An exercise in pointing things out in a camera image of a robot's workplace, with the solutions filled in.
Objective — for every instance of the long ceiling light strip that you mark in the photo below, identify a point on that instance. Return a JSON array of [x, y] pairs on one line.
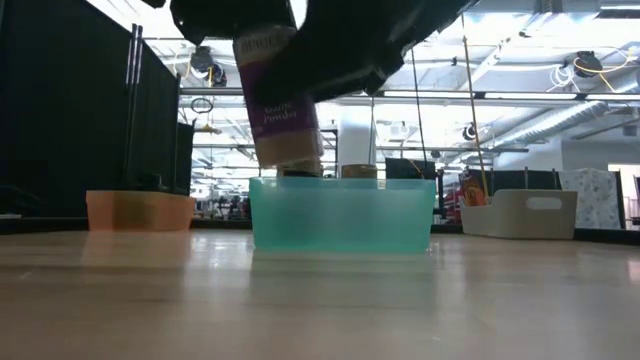
[[450, 94]]

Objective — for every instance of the white patterned partition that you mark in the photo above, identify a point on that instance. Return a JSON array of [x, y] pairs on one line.
[[590, 197]]

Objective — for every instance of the teal plastic bin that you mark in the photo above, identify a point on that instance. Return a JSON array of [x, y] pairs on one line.
[[345, 220]]

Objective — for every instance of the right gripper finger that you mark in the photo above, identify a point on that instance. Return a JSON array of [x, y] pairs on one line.
[[330, 70], [230, 17]]

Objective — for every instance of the orange plastic bin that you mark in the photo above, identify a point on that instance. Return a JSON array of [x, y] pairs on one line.
[[140, 212]]

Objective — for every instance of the black partition curtain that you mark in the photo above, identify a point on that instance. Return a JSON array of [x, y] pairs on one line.
[[60, 100]]

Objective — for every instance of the garlic powder bottle black cap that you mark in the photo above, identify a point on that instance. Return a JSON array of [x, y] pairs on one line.
[[285, 130]]

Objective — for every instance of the silver ventilation duct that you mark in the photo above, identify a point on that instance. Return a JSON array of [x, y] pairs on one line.
[[565, 120]]

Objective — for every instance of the grey plastic bin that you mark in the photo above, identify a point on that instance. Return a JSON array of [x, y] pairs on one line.
[[515, 220]]

